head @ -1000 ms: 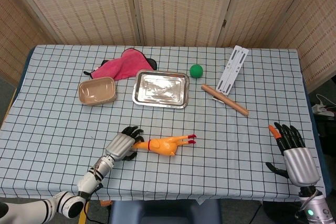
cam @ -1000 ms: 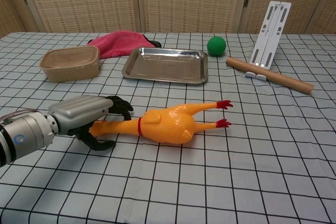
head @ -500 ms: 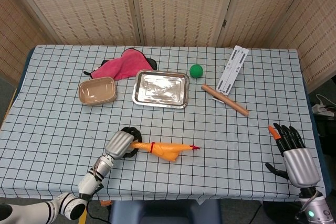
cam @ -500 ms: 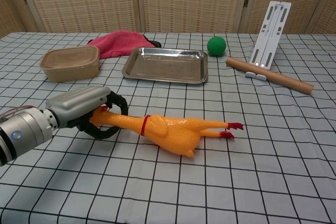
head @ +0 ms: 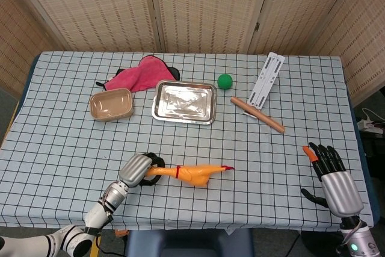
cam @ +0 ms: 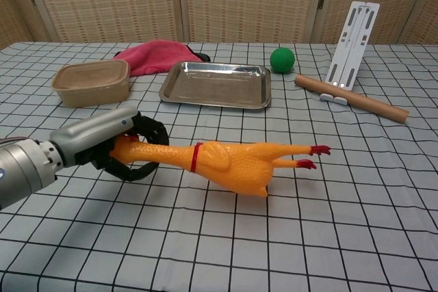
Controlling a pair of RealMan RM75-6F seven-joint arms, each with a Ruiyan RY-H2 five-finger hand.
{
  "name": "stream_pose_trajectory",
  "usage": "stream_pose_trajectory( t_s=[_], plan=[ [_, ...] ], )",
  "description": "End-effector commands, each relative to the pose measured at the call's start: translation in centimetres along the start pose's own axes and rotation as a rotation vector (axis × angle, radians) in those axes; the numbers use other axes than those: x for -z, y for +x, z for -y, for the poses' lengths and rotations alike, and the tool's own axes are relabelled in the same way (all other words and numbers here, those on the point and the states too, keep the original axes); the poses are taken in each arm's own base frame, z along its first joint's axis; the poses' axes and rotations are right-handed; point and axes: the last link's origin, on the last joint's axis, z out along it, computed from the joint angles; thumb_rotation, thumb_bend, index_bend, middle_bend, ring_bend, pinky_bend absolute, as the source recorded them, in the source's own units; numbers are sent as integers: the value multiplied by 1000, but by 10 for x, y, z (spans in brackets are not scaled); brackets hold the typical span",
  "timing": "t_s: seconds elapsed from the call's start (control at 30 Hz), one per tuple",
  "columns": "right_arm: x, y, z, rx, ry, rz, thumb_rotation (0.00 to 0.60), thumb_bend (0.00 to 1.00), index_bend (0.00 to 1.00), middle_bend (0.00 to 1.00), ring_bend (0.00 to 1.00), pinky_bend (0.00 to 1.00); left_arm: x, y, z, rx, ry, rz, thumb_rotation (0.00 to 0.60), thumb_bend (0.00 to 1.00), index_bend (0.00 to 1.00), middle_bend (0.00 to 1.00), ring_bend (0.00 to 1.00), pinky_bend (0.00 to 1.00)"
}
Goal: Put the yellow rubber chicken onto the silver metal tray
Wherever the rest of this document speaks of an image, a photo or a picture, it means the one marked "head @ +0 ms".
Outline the white folding stand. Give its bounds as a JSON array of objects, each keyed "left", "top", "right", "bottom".
[{"left": 247, "top": 51, "right": 286, "bottom": 110}]

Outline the black object under cloth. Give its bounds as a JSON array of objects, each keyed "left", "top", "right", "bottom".
[{"left": 115, "top": 66, "right": 181, "bottom": 81}]

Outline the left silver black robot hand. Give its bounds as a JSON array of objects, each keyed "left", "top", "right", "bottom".
[{"left": 119, "top": 152, "right": 167, "bottom": 188}]

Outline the woven folding screen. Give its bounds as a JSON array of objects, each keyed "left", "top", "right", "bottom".
[{"left": 0, "top": 0, "right": 385, "bottom": 107}]

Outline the white black checked tablecloth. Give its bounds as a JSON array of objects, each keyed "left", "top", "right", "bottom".
[{"left": 0, "top": 51, "right": 375, "bottom": 232}]

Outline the pink cloth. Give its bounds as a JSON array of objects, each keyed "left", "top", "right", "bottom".
[{"left": 95, "top": 55, "right": 176, "bottom": 93}]

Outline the white cable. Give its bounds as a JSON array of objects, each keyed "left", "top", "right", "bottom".
[{"left": 360, "top": 107, "right": 385, "bottom": 125}]

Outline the white power strip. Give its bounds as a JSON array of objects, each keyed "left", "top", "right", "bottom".
[{"left": 357, "top": 118, "right": 385, "bottom": 134}]

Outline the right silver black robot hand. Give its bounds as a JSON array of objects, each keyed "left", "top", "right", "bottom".
[{"left": 300, "top": 141, "right": 365, "bottom": 218}]

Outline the tan plastic bowl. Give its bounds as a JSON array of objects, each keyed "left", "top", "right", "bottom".
[{"left": 89, "top": 87, "right": 135, "bottom": 122}]

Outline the green ball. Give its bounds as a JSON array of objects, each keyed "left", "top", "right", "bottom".
[{"left": 217, "top": 73, "right": 234, "bottom": 90}]

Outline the yellow rubber chicken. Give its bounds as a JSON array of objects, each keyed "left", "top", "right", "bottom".
[{"left": 146, "top": 164, "right": 235, "bottom": 189}]

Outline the wooden rolling pin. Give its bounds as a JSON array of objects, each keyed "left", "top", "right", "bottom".
[{"left": 230, "top": 96, "right": 286, "bottom": 134}]

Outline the silver metal tray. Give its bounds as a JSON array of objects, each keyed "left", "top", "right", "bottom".
[{"left": 151, "top": 79, "right": 218, "bottom": 126}]

